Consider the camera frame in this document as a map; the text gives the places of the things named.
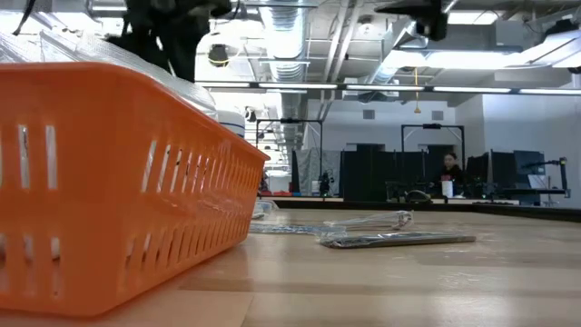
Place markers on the orange plastic slotted basket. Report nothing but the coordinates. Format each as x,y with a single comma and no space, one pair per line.
113,191

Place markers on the white cup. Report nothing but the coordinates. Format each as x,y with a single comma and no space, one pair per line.
447,189

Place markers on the black partition screen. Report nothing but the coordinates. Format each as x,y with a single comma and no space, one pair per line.
367,172

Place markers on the black background rig frame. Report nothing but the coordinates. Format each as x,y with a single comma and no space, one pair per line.
290,121
431,125

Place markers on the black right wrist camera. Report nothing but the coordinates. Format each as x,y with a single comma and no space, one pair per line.
433,27

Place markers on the black round ceiling fixture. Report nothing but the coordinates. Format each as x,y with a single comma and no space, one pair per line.
218,54

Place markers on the black aluminium table frame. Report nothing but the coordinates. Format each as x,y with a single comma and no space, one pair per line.
522,212

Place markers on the black comb clear bag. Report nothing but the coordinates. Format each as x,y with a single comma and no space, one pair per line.
395,240
290,229

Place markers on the white yellow wipes canister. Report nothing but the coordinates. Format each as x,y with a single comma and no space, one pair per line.
233,122

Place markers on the background black robot arm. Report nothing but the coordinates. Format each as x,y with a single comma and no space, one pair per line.
325,184

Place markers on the blue white toothbrush clear bag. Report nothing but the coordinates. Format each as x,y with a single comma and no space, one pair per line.
265,209

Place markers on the silver nail clipper clear bag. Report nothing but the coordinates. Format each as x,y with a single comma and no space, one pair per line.
372,221

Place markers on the orange hanging cone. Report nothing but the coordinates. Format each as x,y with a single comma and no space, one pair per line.
417,110

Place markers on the person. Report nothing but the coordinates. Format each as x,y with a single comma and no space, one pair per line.
450,175

